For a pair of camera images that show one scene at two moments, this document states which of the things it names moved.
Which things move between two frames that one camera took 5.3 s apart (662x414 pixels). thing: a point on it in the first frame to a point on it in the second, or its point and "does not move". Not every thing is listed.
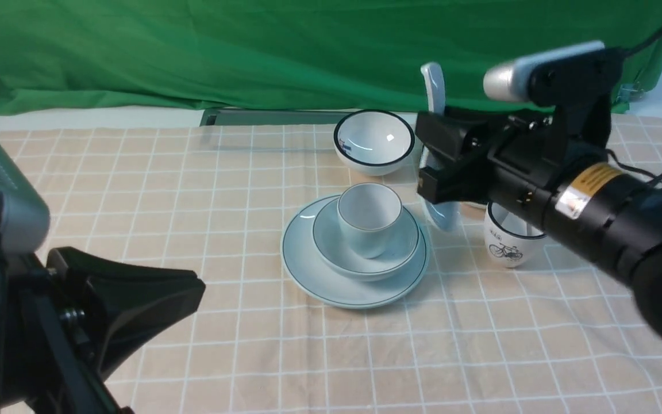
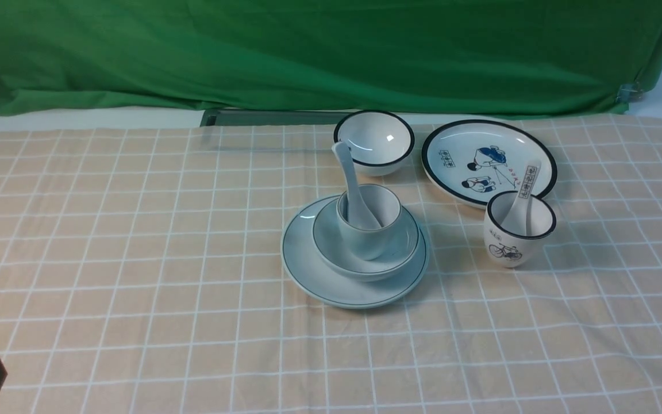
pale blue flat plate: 304,264 does not move
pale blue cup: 368,213 does not move
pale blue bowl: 335,250 does not move
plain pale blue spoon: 447,214 to 358,217
